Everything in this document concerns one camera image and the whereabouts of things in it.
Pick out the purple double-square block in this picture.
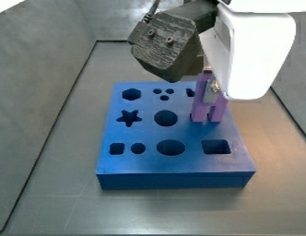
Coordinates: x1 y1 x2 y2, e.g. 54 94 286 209
192 72 229 123

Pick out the blue shape-sorting board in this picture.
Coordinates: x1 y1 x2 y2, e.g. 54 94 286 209
97 82 256 190

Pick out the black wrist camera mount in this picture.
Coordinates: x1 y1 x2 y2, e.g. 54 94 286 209
128 0 218 83

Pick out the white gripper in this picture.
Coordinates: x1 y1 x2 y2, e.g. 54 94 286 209
201 0 297 103

